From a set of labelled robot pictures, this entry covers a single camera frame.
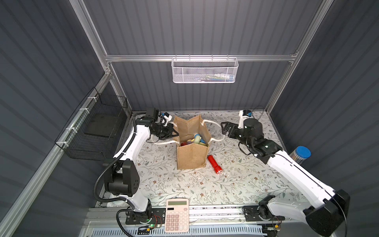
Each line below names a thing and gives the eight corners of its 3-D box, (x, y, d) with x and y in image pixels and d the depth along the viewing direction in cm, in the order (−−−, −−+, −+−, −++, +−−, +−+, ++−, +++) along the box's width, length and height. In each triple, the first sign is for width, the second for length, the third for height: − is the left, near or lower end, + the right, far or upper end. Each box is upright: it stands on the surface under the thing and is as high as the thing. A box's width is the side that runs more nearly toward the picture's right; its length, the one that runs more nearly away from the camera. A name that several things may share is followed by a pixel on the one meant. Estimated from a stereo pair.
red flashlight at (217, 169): (217, 174, 89) (217, 172, 87) (206, 158, 96) (207, 155, 94) (221, 172, 90) (222, 169, 88) (211, 156, 97) (211, 153, 95)
